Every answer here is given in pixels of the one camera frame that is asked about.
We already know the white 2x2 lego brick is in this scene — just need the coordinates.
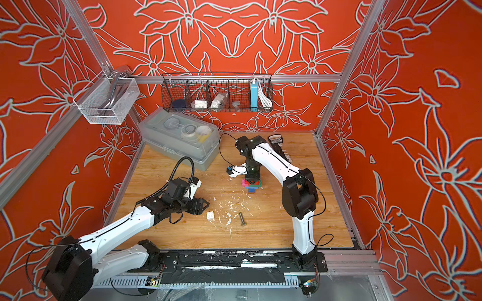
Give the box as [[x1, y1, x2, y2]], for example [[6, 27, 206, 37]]
[[207, 211, 215, 221]]

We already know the green 2x4 lego brick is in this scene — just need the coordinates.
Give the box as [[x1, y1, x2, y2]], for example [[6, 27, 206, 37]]
[[247, 184, 262, 189]]

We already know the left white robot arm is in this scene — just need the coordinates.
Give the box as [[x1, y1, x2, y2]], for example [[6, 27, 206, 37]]
[[41, 178, 209, 300]]

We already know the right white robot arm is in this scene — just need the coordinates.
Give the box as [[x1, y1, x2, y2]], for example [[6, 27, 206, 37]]
[[227, 136, 319, 270]]

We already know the steel hex bolt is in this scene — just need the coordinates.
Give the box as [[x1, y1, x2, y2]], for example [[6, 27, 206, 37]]
[[238, 212, 247, 227]]

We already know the grey lidded plastic box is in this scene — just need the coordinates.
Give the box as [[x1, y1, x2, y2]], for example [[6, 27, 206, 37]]
[[139, 108, 220, 171]]

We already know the clear bag in basket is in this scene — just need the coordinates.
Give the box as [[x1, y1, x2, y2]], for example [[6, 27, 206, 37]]
[[210, 92, 228, 112]]

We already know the light blue box in basket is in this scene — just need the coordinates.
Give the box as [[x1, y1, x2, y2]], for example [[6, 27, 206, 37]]
[[250, 82, 259, 112]]

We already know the white packet in basket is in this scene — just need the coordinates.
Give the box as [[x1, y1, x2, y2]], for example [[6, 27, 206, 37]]
[[192, 99, 208, 110]]

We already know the dark round jar in basket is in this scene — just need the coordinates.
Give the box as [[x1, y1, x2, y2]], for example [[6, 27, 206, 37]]
[[171, 99, 187, 112]]

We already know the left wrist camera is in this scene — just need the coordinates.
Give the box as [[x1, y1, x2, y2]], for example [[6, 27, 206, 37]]
[[185, 177, 202, 199]]

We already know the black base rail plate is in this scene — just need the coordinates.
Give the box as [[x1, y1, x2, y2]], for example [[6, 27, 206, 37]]
[[128, 249, 328, 283]]

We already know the white cable in basket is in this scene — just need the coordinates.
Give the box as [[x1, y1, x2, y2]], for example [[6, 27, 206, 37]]
[[257, 80, 272, 110]]

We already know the white slotted cable duct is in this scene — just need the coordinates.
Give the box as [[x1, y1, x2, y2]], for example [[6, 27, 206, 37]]
[[93, 275, 299, 290]]

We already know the black wire basket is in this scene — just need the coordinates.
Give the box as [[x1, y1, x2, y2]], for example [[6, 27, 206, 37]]
[[161, 72, 274, 113]]

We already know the clear plastic wall bin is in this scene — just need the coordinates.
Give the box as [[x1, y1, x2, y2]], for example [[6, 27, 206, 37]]
[[74, 68, 140, 125]]

